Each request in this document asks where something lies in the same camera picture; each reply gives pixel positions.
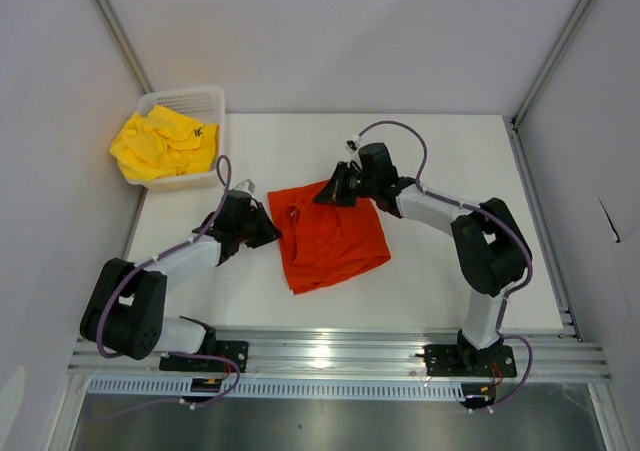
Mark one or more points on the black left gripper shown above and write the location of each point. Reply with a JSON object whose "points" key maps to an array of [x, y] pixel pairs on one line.
{"points": [[268, 231]]}

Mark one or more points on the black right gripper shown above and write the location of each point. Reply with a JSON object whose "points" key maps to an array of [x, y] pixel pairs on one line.
{"points": [[334, 191]]}

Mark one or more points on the orange shorts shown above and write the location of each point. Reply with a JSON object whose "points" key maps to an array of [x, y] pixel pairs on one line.
{"points": [[322, 245]]}

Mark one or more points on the yellow shorts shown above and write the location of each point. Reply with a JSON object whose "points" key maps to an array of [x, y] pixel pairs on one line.
{"points": [[164, 144]]}

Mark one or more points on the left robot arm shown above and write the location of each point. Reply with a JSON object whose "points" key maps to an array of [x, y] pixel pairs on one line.
{"points": [[125, 315]]}

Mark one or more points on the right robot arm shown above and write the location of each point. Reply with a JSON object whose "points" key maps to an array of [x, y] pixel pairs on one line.
{"points": [[493, 255]]}

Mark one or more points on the white plastic basket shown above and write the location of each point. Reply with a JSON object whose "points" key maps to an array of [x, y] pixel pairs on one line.
{"points": [[205, 104]]}

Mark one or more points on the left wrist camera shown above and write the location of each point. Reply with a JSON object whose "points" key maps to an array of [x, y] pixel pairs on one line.
{"points": [[246, 186]]}

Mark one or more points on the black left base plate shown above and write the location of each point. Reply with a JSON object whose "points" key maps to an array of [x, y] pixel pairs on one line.
{"points": [[235, 351]]}

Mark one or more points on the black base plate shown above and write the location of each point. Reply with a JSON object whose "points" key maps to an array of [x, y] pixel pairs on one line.
{"points": [[235, 351], [449, 360]]}

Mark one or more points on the aluminium mounting rail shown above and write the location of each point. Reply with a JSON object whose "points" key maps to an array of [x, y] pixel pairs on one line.
{"points": [[324, 353]]}

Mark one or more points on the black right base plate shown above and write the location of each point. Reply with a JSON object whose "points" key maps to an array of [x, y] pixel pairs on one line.
{"points": [[449, 360]]}

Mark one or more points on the slotted cable duct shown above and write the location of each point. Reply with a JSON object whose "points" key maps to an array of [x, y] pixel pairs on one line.
{"points": [[413, 390]]}

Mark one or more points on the right aluminium frame post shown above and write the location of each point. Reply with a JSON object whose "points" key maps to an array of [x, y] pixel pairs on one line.
{"points": [[571, 27]]}

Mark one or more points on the aluminium frame post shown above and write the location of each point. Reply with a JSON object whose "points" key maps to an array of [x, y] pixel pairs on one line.
{"points": [[108, 16], [571, 27]]}

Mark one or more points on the left aluminium frame post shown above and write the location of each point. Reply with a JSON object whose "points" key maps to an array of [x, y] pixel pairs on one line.
{"points": [[108, 16]]}

